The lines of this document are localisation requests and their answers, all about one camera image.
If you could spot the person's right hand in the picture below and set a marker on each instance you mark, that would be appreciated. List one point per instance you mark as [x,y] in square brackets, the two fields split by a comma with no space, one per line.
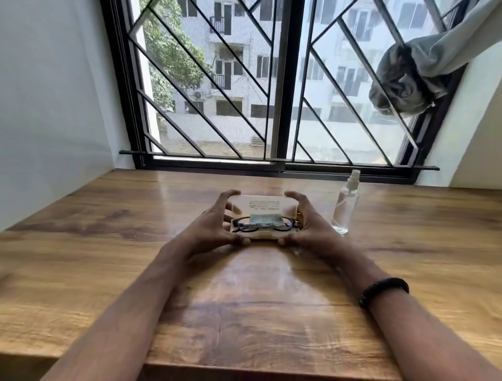
[315,231]

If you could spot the person's left hand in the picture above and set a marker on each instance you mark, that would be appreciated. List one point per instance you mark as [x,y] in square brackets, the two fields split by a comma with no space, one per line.
[204,229]

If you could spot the person's left thumb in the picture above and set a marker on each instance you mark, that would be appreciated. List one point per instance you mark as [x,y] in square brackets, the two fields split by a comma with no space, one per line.
[236,239]

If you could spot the person's right thumb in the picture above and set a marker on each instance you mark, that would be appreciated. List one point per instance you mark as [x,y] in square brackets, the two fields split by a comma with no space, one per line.
[289,240]

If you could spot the cream glasses case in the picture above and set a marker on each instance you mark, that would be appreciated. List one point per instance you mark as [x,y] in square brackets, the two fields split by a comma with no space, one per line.
[261,206]

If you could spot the person's left forearm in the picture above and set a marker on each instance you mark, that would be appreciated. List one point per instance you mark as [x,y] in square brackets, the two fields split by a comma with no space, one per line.
[125,310]

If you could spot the person's right forearm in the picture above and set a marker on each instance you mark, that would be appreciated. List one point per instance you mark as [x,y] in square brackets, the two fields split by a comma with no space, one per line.
[415,322]

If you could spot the black-framed eyeglasses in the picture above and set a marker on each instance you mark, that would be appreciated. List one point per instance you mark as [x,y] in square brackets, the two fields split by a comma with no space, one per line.
[261,227]

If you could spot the grey cleaning cloth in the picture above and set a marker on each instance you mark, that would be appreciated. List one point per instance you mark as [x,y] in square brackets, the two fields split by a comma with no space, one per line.
[266,220]

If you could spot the clear spray bottle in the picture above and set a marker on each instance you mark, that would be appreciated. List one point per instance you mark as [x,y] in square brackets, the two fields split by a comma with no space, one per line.
[346,206]

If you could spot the black wristband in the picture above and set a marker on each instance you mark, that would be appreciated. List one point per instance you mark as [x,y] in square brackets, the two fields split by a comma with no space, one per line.
[382,291]

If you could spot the black metal window grille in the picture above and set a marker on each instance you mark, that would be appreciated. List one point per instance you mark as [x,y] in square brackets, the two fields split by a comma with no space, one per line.
[270,84]

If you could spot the grey curtain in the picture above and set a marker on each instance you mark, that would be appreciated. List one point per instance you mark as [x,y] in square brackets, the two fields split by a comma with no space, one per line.
[419,66]

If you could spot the black window frame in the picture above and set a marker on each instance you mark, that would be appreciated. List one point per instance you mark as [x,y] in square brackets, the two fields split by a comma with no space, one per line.
[288,86]

